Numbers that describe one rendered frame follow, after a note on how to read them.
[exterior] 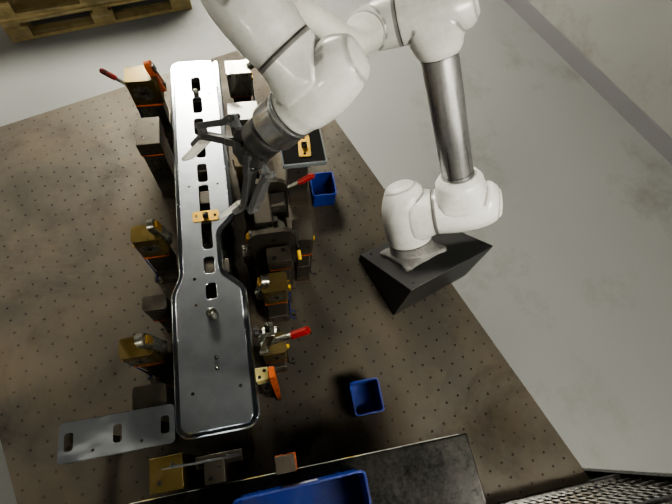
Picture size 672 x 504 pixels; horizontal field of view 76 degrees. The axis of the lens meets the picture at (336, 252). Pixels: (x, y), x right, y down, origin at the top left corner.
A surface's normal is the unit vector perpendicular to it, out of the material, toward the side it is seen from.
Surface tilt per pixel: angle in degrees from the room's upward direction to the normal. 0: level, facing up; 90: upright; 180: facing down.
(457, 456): 0
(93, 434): 0
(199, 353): 0
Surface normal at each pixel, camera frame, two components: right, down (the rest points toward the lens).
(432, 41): -0.17, 0.74
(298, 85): -0.33, 0.55
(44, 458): 0.08, -0.42
